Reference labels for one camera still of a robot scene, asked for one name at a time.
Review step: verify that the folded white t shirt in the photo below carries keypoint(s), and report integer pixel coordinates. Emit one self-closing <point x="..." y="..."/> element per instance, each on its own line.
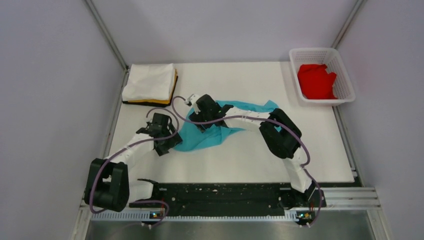
<point x="138" y="71"/>

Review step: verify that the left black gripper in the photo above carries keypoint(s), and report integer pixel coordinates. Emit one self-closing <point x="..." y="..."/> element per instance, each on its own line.
<point x="175" y="140"/>

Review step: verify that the red t shirt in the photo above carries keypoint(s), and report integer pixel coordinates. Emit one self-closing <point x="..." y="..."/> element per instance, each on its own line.
<point x="315" y="82"/>

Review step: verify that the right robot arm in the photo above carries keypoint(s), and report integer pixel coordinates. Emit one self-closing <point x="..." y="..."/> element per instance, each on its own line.
<point x="280" y="134"/>

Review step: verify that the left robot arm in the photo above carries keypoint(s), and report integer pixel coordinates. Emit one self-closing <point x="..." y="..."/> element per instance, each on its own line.
<point x="108" y="185"/>

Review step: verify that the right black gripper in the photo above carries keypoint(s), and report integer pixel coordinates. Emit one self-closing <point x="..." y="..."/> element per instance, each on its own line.
<point x="196" y="117"/>

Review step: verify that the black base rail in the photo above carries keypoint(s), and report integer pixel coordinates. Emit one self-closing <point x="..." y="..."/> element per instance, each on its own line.
<point x="230" y="199"/>

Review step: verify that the white slotted cable duct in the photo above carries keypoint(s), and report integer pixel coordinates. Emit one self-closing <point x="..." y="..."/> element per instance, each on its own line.
<point x="132" y="215"/>

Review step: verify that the white plastic basket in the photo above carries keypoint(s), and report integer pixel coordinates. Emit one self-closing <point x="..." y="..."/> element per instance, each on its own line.
<point x="342" y="87"/>

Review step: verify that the teal t shirt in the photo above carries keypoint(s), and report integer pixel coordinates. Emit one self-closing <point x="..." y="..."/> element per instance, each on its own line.
<point x="193" y="139"/>

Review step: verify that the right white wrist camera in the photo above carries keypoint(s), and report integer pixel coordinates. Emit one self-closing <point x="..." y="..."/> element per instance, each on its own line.
<point x="191" y="101"/>

